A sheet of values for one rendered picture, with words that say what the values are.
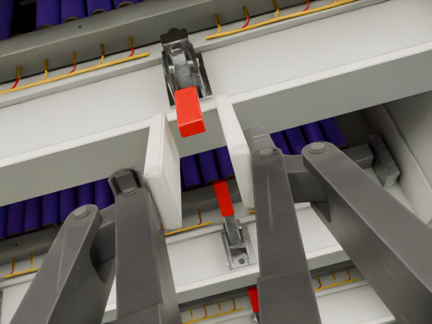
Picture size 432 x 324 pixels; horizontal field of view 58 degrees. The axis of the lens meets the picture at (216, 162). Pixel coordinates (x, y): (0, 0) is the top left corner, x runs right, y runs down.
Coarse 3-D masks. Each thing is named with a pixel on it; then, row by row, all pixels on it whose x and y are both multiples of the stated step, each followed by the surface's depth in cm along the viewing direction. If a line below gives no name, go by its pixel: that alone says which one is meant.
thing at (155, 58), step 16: (368, 0) 26; (384, 0) 26; (304, 16) 26; (320, 16) 26; (240, 32) 26; (256, 32) 26; (272, 32) 27; (208, 48) 27; (128, 64) 27; (144, 64) 27; (64, 80) 27; (80, 80) 27; (96, 80) 27; (0, 96) 27; (16, 96) 27; (32, 96) 27
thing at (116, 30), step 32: (160, 0) 27; (192, 0) 26; (224, 0) 26; (256, 0) 27; (288, 0) 27; (352, 0) 26; (32, 32) 27; (64, 32) 27; (96, 32) 26; (128, 32) 27; (160, 32) 27; (224, 32) 26; (0, 64) 27; (32, 64) 28; (64, 64) 28
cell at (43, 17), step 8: (40, 0) 30; (48, 0) 30; (56, 0) 30; (40, 8) 29; (48, 8) 29; (56, 8) 30; (40, 16) 29; (48, 16) 29; (56, 16) 29; (40, 24) 28; (48, 24) 29; (56, 24) 29
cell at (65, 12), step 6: (66, 0) 29; (72, 0) 29; (78, 0) 29; (84, 0) 30; (66, 6) 29; (72, 6) 29; (78, 6) 29; (84, 6) 30; (66, 12) 28; (72, 12) 28; (78, 12) 29; (84, 12) 29; (66, 18) 28; (72, 18) 29; (78, 18) 29
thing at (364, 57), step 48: (144, 48) 28; (240, 48) 27; (288, 48) 26; (336, 48) 25; (384, 48) 24; (48, 96) 27; (96, 96) 26; (144, 96) 26; (240, 96) 24; (288, 96) 25; (336, 96) 26; (384, 96) 27; (0, 144) 26; (48, 144) 25; (96, 144) 25; (144, 144) 26; (192, 144) 27; (0, 192) 27; (48, 192) 28
